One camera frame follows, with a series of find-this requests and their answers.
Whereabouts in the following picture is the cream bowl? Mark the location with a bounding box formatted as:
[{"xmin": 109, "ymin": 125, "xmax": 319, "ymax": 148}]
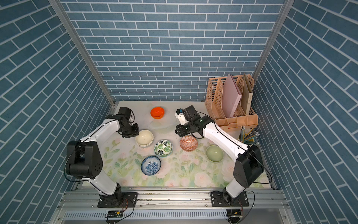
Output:
[{"xmin": 135, "ymin": 130, "xmax": 154, "ymax": 144}]

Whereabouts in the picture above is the light green bowl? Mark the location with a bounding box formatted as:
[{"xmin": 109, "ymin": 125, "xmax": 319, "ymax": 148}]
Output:
[{"xmin": 206, "ymin": 145, "xmax": 224, "ymax": 163}]

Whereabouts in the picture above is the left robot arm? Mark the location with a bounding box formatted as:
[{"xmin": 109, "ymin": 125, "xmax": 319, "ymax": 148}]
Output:
[{"xmin": 64, "ymin": 107, "xmax": 139, "ymax": 197}]

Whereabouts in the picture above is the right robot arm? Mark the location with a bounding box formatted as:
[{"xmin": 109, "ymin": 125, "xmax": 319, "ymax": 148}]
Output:
[{"xmin": 175, "ymin": 105, "xmax": 265, "ymax": 206}]

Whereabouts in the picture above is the red pattern bowl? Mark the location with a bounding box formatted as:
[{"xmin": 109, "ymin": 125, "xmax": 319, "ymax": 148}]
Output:
[{"xmin": 180, "ymin": 135, "xmax": 198, "ymax": 152}]

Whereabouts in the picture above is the white bowl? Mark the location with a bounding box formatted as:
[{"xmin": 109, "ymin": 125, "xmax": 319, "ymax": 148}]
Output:
[{"xmin": 136, "ymin": 139, "xmax": 154, "ymax": 147}]

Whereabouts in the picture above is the orange bowl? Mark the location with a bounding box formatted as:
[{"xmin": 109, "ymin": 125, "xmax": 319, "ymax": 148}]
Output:
[{"xmin": 150, "ymin": 107, "xmax": 165, "ymax": 119}]

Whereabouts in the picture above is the peach file organizer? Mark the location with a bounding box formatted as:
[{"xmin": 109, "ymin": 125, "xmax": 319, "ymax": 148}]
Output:
[{"xmin": 205, "ymin": 75, "xmax": 258, "ymax": 132}]

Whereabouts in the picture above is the green leaf pattern bowl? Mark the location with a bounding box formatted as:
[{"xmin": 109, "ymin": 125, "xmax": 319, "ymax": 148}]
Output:
[{"xmin": 154, "ymin": 140, "xmax": 173, "ymax": 158}]

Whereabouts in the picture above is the pink folder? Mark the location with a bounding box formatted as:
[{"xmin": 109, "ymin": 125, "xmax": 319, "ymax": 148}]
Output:
[{"xmin": 222, "ymin": 74, "xmax": 242, "ymax": 118}]

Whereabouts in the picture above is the floral table mat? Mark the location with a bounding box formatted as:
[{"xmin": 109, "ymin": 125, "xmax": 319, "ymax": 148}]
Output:
[{"xmin": 100, "ymin": 101, "xmax": 235, "ymax": 188}]

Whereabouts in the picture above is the blue floral bowl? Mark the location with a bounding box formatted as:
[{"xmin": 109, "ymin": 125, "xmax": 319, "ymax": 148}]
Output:
[{"xmin": 141, "ymin": 155, "xmax": 161, "ymax": 176}]

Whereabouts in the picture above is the yellow pencil cup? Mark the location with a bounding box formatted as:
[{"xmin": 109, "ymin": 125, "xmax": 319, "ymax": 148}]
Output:
[{"xmin": 238, "ymin": 134, "xmax": 251, "ymax": 144}]

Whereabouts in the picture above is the beige folder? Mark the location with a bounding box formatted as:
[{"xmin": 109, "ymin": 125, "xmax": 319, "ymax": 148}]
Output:
[{"xmin": 241, "ymin": 74, "xmax": 253, "ymax": 115}]

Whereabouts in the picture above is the green circuit board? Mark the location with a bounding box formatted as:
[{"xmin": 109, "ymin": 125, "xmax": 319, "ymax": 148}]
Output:
[{"xmin": 105, "ymin": 211, "xmax": 124, "ymax": 219}]

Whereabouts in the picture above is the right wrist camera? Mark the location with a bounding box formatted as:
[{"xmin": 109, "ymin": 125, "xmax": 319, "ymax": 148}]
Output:
[{"xmin": 175, "ymin": 108, "xmax": 188, "ymax": 126}]

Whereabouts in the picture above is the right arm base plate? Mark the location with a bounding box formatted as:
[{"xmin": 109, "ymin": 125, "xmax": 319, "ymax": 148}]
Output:
[{"xmin": 210, "ymin": 190, "xmax": 249, "ymax": 207}]

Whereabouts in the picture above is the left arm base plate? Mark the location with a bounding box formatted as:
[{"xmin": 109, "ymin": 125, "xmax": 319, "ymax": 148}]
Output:
[{"xmin": 98, "ymin": 192, "xmax": 138, "ymax": 208}]

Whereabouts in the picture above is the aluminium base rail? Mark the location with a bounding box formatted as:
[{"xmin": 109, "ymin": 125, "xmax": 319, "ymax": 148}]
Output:
[{"xmin": 50, "ymin": 187, "xmax": 295, "ymax": 224}]

